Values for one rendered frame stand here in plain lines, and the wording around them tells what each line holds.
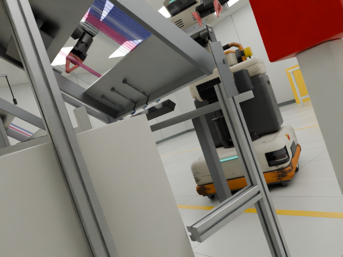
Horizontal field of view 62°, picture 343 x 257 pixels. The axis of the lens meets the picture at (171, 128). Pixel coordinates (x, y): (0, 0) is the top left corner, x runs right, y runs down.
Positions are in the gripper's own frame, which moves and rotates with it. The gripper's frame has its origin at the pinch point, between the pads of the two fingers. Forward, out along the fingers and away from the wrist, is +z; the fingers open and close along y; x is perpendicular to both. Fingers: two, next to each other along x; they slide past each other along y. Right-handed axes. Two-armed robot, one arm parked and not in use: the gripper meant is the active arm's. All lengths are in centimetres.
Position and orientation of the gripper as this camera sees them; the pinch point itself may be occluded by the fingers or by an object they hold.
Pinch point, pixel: (68, 70)
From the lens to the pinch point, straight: 133.8
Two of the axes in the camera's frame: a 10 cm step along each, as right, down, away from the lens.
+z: -3.0, 8.6, -4.2
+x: 7.6, 4.8, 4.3
